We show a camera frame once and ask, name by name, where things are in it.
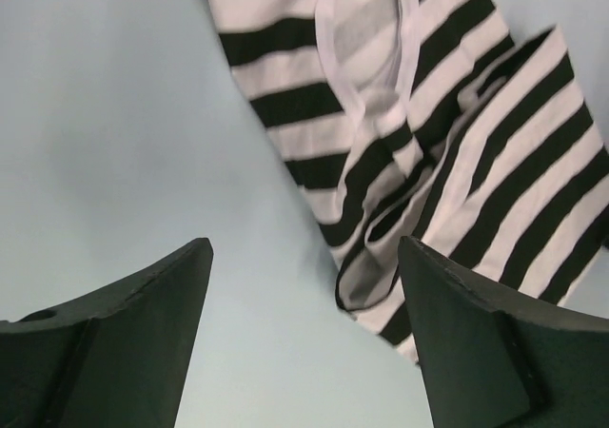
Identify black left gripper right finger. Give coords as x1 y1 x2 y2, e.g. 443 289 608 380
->
399 237 608 427

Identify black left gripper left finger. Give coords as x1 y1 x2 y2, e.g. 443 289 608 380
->
1 238 213 428

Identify black white striped tank top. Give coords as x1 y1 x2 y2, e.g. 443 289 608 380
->
207 0 608 358

